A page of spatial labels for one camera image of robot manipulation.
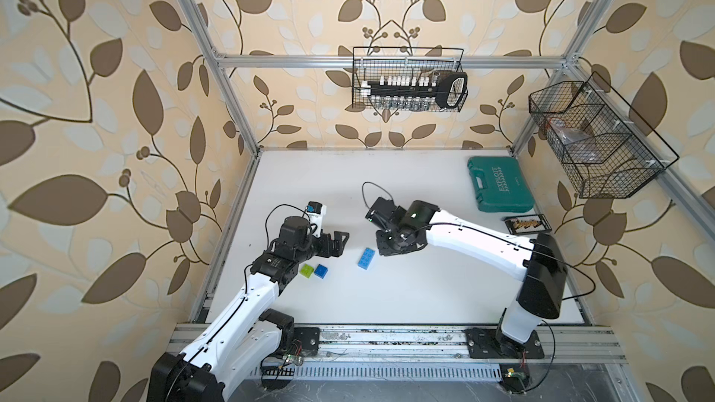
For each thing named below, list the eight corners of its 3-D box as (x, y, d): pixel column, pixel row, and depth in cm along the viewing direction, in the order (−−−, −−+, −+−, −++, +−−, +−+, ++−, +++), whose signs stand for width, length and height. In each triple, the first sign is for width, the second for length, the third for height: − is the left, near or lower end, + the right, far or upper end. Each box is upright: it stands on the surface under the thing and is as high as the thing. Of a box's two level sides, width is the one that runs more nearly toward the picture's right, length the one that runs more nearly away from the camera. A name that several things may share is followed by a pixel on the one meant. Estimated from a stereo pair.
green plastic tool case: (480, 215, 103) (485, 206, 98) (465, 167, 118) (469, 156, 114) (531, 215, 103) (539, 206, 98) (510, 167, 118) (516, 156, 114)
